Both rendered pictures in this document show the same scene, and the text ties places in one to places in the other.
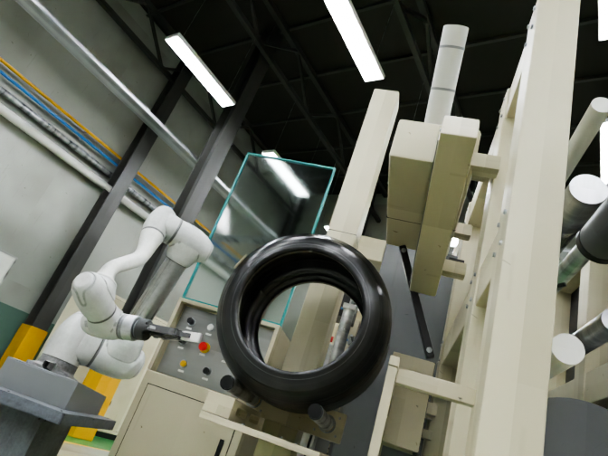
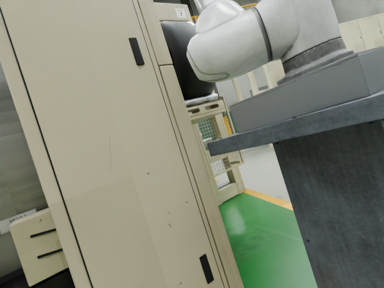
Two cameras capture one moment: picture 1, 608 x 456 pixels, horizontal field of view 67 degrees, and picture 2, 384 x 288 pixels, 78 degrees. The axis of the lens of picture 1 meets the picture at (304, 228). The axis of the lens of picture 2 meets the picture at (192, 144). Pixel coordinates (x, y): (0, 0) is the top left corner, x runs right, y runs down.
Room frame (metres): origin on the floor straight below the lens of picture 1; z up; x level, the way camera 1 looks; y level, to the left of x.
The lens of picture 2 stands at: (2.88, 0.91, 0.67)
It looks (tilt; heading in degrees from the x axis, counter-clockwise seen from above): 1 degrees down; 220
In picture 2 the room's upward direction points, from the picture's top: 18 degrees counter-clockwise
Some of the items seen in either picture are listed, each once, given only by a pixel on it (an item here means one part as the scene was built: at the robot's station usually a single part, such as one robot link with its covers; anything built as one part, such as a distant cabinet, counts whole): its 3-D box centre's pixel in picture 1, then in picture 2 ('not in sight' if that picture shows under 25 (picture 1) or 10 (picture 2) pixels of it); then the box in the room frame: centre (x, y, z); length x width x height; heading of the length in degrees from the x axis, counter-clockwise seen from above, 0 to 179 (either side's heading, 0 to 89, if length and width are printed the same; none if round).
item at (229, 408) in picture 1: (234, 412); (199, 110); (1.63, 0.01, 0.83); 0.36 x 0.09 x 0.06; 163
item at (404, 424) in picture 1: (403, 403); not in sight; (1.69, -0.55, 1.05); 0.20 x 0.15 x 0.30; 163
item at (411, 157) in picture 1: (425, 196); (149, 20); (1.38, -0.37, 1.71); 0.61 x 0.25 x 0.15; 163
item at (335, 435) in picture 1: (289, 412); not in sight; (1.76, -0.18, 0.90); 0.40 x 0.03 x 0.10; 73
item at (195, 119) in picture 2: (270, 437); (190, 121); (1.59, -0.12, 0.80); 0.37 x 0.36 x 0.02; 73
